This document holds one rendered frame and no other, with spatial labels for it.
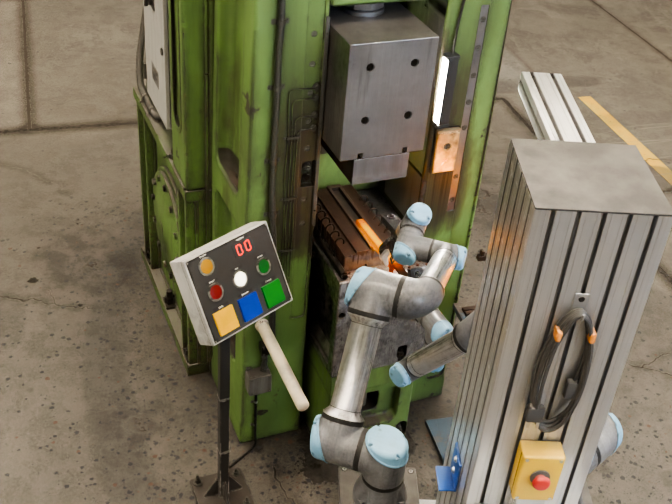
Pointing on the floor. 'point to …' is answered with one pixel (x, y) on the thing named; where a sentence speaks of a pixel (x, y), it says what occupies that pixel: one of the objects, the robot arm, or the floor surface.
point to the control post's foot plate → (239, 490)
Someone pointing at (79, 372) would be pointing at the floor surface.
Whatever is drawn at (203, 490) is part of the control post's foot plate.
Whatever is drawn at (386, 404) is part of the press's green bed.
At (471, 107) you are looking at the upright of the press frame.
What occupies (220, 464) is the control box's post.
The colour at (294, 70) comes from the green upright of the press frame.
